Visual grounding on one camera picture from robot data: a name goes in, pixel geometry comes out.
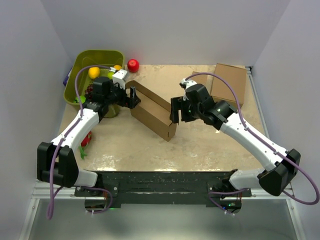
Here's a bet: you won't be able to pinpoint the small orange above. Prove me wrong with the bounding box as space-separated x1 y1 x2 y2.
113 64 123 71

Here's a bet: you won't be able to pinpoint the right aluminium rail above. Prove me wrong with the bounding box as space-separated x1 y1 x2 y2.
245 66 307 240

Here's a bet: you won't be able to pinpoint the cardboard paper box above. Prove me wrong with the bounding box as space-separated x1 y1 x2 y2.
125 80 177 142

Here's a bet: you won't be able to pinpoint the small folded cardboard box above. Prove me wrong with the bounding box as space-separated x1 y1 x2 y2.
191 74 208 86

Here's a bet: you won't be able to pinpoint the green pear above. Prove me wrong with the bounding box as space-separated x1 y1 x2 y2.
107 71 115 79

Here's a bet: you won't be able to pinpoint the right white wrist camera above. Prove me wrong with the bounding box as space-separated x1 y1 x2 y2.
179 78 197 101

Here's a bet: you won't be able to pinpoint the red dragon fruit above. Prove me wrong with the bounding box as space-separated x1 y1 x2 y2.
78 131 92 160

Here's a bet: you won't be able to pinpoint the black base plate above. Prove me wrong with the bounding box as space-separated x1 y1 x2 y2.
74 171 252 214

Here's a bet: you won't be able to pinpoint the large folded cardboard box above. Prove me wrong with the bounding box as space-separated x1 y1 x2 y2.
210 63 247 107

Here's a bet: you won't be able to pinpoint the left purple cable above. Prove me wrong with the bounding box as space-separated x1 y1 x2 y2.
46 64 117 221

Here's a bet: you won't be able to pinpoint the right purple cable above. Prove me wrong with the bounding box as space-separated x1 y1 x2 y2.
183 72 320 206

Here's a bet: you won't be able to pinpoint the purple white booklet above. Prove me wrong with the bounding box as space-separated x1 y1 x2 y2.
62 67 73 87

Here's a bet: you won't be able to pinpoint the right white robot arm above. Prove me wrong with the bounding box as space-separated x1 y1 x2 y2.
170 80 301 197

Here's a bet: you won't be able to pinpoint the red apple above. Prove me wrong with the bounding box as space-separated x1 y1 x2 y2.
127 58 140 73

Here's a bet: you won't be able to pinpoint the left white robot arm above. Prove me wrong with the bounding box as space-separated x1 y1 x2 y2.
37 77 141 196

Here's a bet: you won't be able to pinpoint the yellow lemon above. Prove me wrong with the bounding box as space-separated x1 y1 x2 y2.
88 67 101 80

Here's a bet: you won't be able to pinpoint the green plastic basket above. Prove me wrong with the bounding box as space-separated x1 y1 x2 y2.
64 49 125 111

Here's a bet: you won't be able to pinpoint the purple cable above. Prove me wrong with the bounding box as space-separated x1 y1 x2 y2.
46 64 117 221
183 72 320 206

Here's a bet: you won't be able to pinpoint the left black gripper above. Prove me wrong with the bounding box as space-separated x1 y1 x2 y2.
105 80 141 110

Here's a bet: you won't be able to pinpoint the green lime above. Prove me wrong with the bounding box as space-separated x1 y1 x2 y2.
73 95 86 104

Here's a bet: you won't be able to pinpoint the dark grapes in basket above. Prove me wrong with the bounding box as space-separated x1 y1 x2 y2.
84 84 93 96

